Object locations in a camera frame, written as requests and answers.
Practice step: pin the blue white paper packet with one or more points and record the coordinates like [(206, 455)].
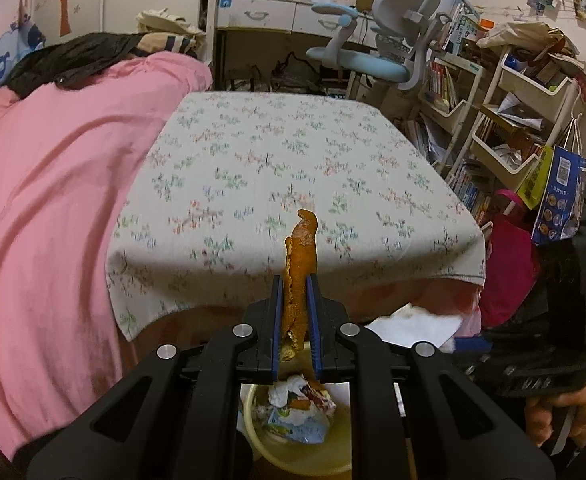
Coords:
[(293, 425)]

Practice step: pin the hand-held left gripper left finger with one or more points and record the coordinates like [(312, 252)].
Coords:
[(276, 330)]

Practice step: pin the blue grey office chair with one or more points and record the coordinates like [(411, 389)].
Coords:
[(358, 57)]

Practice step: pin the white wardrobe with tree decal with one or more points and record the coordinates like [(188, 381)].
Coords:
[(123, 0)]

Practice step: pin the striped beige bag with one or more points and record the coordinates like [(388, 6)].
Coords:
[(173, 42)]

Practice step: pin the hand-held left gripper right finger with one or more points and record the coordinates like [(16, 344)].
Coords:
[(314, 330)]

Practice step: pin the beige cloth bag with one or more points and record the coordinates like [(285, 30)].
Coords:
[(518, 35)]

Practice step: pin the wide white shelf cart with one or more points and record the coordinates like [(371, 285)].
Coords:
[(523, 87)]

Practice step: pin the blue paper gift bag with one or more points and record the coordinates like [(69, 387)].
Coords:
[(560, 195)]

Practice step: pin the beige backpack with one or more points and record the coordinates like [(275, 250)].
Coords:
[(163, 20)]

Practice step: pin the books beside chair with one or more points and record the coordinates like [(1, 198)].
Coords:
[(465, 25)]

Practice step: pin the orange peel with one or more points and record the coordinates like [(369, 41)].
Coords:
[(300, 270)]

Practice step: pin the pink tote bag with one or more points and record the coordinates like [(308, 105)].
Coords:
[(510, 270)]

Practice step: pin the pink blanket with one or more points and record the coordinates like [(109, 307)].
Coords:
[(48, 210)]

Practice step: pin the white tissue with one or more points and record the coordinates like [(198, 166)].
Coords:
[(413, 325)]

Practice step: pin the floral tablecloth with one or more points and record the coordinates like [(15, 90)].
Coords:
[(273, 160)]

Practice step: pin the row of upright books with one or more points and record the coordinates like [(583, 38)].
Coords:
[(440, 82)]

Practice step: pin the yellow green bag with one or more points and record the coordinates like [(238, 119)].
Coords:
[(535, 185)]

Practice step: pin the stack of colourful books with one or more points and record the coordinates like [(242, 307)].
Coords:
[(473, 195)]

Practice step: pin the pale yellow trash bin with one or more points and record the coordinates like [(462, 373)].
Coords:
[(293, 455)]

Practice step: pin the white crumpled paper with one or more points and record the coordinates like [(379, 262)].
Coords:
[(285, 390)]

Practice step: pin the narrow white shelf cart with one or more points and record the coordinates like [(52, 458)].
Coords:
[(455, 115)]

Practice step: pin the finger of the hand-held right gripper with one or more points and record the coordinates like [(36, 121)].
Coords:
[(473, 346)]

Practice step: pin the black jacket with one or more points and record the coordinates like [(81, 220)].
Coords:
[(73, 55)]

